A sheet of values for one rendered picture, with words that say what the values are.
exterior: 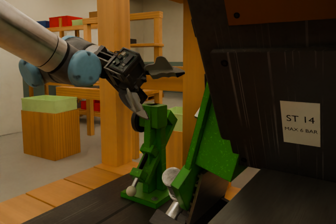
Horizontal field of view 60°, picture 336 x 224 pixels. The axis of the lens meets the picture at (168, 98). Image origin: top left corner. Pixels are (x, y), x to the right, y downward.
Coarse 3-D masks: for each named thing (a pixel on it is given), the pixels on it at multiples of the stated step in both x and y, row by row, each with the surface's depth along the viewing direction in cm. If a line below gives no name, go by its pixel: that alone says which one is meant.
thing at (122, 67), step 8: (104, 48) 70; (104, 56) 69; (112, 56) 67; (120, 56) 66; (128, 56) 65; (136, 56) 65; (104, 64) 68; (112, 64) 65; (120, 64) 65; (128, 64) 64; (136, 64) 66; (144, 64) 68; (104, 72) 73; (112, 72) 66; (120, 72) 64; (128, 72) 64; (136, 72) 68; (112, 80) 68; (120, 80) 68; (128, 80) 65; (136, 80) 68; (144, 80) 70; (128, 88) 68; (136, 88) 68
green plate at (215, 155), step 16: (208, 96) 47; (208, 112) 49; (208, 128) 49; (192, 144) 49; (208, 144) 49; (224, 144) 48; (192, 160) 50; (208, 160) 49; (224, 160) 48; (224, 176) 48
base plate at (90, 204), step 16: (128, 176) 100; (96, 192) 88; (112, 192) 88; (64, 208) 78; (80, 208) 78; (96, 208) 78; (112, 208) 78; (128, 208) 78; (144, 208) 78; (160, 208) 78
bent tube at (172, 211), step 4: (196, 112) 57; (196, 116) 57; (172, 204) 60; (176, 204) 60; (168, 208) 60; (172, 208) 59; (176, 208) 59; (180, 208) 59; (168, 212) 59; (172, 212) 59; (176, 212) 59; (180, 212) 59; (172, 216) 58; (176, 216) 59
